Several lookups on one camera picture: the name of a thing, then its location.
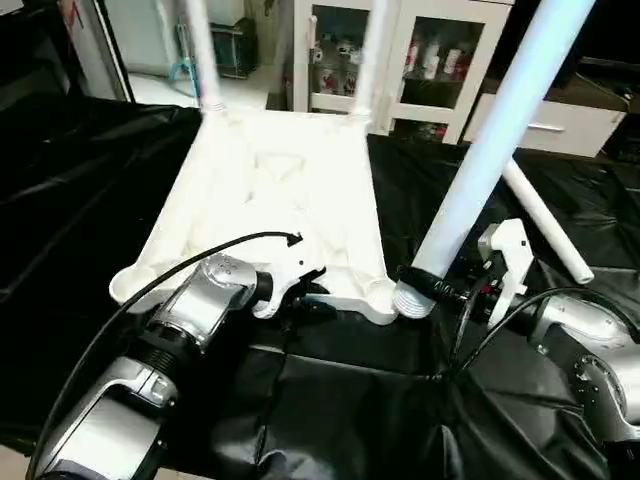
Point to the white plastic table top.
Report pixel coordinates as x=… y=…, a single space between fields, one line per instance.
x=270 y=190

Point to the white plastic table leg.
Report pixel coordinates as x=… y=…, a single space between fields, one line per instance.
x=203 y=55
x=490 y=140
x=550 y=220
x=372 y=60

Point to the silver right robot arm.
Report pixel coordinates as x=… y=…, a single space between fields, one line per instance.
x=590 y=350

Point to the white drawer unit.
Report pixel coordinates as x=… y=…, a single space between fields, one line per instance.
x=560 y=125

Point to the white glass door cabinet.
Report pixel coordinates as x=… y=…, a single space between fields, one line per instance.
x=420 y=60

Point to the black work mat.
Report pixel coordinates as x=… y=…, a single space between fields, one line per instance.
x=80 y=200

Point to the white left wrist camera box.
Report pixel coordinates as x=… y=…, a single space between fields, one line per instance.
x=290 y=265

